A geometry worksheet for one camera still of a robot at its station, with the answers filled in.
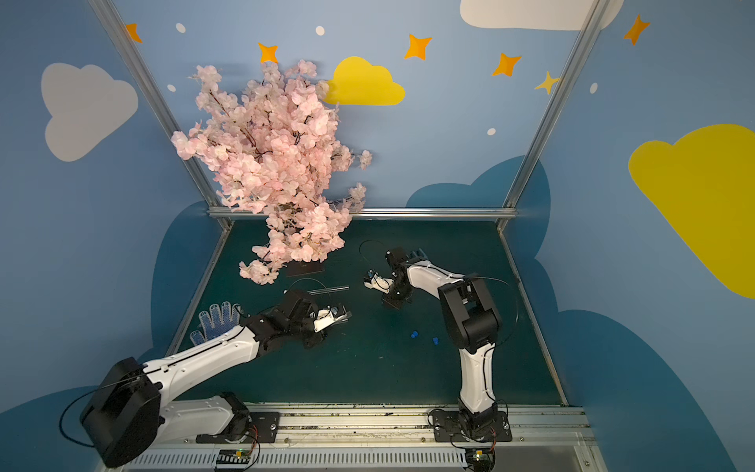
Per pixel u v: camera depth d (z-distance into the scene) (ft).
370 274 2.95
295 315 2.14
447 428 2.45
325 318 2.39
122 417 1.31
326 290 3.41
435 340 2.95
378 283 2.87
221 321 3.05
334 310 2.39
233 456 2.40
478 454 2.40
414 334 2.97
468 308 1.93
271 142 2.21
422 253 3.64
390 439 2.41
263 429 2.41
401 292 2.82
